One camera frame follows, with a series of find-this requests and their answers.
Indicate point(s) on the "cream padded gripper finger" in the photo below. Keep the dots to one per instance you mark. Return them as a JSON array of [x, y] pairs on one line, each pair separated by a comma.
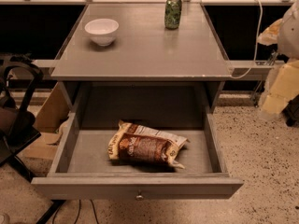
[[281, 86]]

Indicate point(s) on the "brown chip bag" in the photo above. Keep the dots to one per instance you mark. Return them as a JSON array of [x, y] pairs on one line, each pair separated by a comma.
[[134, 142]]

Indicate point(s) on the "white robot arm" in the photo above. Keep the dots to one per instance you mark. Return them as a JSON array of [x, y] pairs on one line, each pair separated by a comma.
[[285, 33]]

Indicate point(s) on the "grey cabinet counter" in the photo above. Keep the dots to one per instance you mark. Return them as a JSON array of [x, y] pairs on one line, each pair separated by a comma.
[[145, 50]]

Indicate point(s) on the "round metal drawer knob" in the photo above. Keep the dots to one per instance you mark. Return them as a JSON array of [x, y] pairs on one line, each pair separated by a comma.
[[139, 196]]

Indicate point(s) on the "open grey top drawer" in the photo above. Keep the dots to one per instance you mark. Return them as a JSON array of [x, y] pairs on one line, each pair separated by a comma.
[[82, 168]]

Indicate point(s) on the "green soda can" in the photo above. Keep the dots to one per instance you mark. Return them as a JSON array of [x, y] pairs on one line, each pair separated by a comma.
[[172, 13]]

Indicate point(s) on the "white ceramic bowl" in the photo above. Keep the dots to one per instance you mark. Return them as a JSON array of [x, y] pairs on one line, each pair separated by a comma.
[[102, 32]]

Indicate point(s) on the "cardboard box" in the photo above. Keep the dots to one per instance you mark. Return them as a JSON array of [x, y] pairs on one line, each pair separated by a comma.
[[50, 121]]

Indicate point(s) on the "black chair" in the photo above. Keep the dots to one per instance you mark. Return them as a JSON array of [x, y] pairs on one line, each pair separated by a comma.
[[17, 129]]

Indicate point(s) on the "grey side rail shelf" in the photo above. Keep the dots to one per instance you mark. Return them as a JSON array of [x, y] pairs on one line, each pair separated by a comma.
[[249, 70]]

